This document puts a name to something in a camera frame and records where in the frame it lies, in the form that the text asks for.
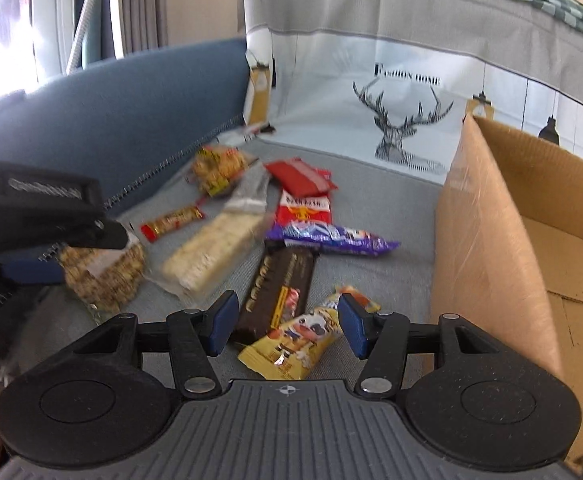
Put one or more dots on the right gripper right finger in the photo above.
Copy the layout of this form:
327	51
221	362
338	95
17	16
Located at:
380	340

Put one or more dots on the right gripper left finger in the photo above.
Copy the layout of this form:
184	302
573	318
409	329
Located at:
194	336

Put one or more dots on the purple snack bar wrapper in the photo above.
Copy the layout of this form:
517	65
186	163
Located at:
326	237

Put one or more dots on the dark brown chocolate bar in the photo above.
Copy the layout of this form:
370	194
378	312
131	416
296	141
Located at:
278	292

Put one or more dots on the small red yellow candy bar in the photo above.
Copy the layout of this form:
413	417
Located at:
155	229

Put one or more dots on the yellow fried snack bag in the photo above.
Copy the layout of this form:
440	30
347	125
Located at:
216	168

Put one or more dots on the blue sofa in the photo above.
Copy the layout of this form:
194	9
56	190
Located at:
131	124

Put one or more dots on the grey window curtain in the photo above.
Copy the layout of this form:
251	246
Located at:
143	25

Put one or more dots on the round nut brittle pack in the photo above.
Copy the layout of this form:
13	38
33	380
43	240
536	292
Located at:
105	279

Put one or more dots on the brown cardboard box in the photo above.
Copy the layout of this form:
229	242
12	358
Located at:
509	248

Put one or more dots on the red spicy strip packet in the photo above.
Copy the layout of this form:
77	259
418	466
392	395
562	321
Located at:
308	209

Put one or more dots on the yellow cartoon snack bag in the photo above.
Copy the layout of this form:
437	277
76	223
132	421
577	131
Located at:
291	351

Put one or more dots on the clear pack white crackers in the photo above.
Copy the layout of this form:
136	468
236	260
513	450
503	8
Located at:
200	265

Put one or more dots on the red snack packet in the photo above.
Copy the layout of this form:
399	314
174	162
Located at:
300	179

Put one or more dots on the grey deer print cloth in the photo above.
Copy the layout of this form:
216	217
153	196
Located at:
385	117

